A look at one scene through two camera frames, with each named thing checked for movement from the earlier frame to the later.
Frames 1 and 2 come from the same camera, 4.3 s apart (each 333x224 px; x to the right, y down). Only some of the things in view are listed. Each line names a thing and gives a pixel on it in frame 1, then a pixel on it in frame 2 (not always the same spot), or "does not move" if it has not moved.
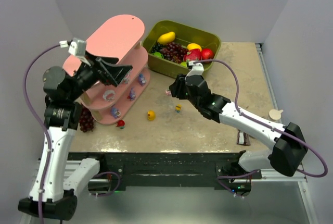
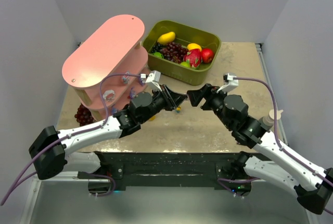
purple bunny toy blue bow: [141, 81] does not move
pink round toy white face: [109, 95] does not move
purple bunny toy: [132, 95] does not move
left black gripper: [100, 71] -> [167, 98]
